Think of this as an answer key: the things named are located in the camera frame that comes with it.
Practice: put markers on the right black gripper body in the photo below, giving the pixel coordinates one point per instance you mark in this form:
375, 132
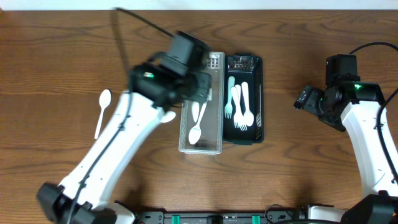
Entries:
310, 101

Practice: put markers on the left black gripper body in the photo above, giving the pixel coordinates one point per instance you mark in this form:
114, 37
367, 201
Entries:
201, 88

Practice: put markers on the white plastic fork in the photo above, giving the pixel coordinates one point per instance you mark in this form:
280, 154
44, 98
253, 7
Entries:
233, 91
228, 107
238, 93

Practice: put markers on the white spoon bowl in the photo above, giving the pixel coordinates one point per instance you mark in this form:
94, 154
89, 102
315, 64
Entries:
195, 107
168, 116

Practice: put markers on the white plastic spoon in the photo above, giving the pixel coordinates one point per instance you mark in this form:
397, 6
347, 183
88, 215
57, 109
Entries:
104, 102
248, 115

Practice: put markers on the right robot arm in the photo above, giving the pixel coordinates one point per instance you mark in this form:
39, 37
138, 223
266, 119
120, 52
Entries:
358, 109

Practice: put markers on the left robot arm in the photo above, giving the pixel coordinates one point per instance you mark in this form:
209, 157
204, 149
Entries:
83, 196

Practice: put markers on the black plastic mesh basket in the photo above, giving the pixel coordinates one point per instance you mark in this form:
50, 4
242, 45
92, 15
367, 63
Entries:
245, 68

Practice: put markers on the clear plastic mesh basket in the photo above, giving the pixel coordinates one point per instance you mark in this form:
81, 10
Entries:
210, 141

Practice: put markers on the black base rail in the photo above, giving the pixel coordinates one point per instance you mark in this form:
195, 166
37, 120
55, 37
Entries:
236, 217

